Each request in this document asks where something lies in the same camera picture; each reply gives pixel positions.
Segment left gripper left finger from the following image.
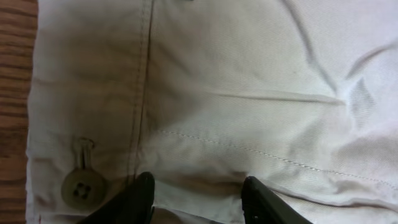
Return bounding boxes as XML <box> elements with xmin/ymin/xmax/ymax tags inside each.
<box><xmin>78</xmin><ymin>172</ymin><xmax>155</xmax><ymax>224</ymax></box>

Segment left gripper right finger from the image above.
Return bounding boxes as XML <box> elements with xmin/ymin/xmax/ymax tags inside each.
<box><xmin>241</xmin><ymin>176</ymin><xmax>312</xmax><ymax>224</ymax></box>

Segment beige khaki shorts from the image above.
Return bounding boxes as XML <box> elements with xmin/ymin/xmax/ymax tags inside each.
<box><xmin>26</xmin><ymin>0</ymin><xmax>397</xmax><ymax>223</ymax></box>

